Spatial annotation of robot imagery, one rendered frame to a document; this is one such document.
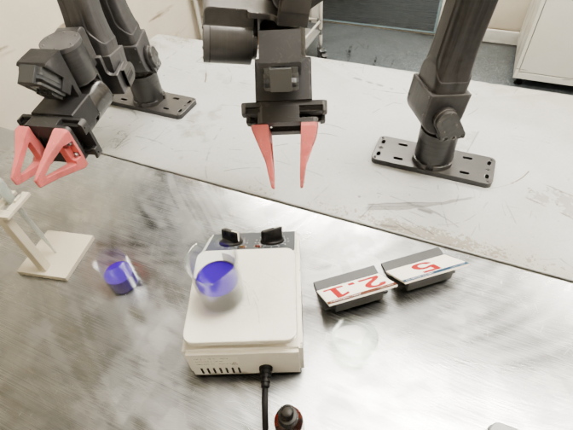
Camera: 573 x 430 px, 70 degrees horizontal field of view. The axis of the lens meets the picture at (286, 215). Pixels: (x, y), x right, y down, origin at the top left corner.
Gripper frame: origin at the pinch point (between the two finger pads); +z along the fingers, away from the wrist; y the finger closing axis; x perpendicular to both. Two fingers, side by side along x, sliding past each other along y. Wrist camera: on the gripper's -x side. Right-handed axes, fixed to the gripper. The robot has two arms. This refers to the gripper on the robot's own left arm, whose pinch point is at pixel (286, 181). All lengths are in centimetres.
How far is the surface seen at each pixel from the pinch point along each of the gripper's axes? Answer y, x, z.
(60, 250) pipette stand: -34.8, 9.6, 8.2
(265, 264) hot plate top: -2.7, -2.8, 9.9
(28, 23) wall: -103, 104, -77
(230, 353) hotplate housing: -6.3, -7.5, 18.8
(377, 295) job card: 11.0, 2.3, 14.8
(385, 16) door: 68, 251, -146
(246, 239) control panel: -6.0, 5.6, 7.2
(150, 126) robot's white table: -28.7, 31.4, -15.6
